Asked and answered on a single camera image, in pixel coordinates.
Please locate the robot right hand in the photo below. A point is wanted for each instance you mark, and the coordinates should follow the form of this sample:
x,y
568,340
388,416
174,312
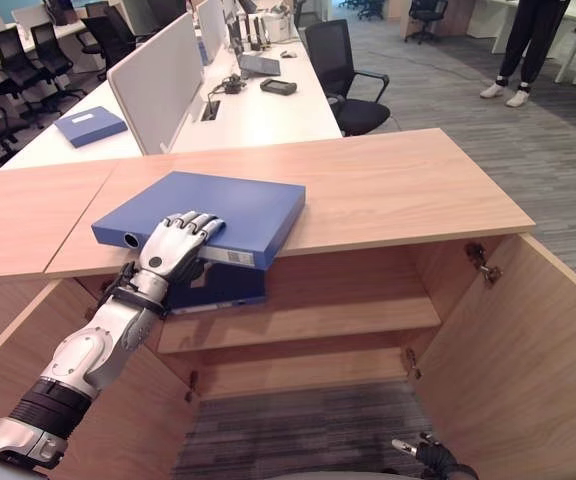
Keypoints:
x,y
438,457

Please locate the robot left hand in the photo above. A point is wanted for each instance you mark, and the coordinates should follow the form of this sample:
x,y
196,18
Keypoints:
x,y
168,247

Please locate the large blue file folder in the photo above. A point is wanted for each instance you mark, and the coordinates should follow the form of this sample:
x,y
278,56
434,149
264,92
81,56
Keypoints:
x,y
228,200

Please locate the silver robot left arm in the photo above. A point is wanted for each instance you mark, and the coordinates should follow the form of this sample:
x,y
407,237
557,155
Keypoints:
x,y
95,345

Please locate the blue folder with white edge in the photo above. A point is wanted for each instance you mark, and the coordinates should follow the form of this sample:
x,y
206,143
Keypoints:
x,y
233,287

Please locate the wooden cabinet right door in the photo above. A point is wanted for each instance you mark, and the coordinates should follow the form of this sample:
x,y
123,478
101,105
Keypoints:
x,y
518,360

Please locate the wooden cabinet door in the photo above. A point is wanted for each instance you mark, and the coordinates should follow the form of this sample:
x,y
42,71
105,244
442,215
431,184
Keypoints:
x,y
133,430
518,360

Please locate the blue folder with white label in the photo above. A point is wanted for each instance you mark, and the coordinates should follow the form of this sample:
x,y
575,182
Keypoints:
x,y
90,125

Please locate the adjacent wooden cabinet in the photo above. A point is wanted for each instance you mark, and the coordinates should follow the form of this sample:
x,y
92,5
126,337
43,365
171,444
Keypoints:
x,y
23,220

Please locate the long white office desk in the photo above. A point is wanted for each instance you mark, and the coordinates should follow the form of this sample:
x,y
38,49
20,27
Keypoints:
x,y
268,115

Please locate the wooden cabinet shelf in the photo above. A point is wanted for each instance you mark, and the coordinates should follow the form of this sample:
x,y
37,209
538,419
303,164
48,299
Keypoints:
x,y
318,320

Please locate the wooden cabinet left door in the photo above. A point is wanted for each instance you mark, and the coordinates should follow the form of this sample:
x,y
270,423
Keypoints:
x,y
133,430

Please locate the wooden office cabinet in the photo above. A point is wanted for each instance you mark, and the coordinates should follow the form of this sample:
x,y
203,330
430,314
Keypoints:
x,y
368,190

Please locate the black mesh office chair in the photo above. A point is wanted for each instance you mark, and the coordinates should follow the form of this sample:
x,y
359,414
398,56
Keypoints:
x,y
348,95

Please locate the small metal door hinge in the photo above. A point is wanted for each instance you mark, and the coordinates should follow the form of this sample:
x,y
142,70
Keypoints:
x,y
191,385
413,362

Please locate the white desk partition panel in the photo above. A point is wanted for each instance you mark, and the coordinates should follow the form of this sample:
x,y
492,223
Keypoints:
x,y
155,80
210,30

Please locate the black handheld device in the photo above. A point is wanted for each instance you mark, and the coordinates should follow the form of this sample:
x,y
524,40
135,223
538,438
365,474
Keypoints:
x,y
278,85

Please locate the large metal door hinge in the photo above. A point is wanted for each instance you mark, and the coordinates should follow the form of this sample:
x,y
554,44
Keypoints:
x,y
485,267

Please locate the grey laptop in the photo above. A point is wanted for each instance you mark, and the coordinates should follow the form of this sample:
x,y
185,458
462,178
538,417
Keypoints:
x,y
260,65

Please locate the grey computer mouse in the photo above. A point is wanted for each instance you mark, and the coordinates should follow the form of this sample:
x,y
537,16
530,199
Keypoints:
x,y
288,53

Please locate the person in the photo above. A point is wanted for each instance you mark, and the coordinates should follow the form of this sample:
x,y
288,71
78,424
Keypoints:
x,y
530,40

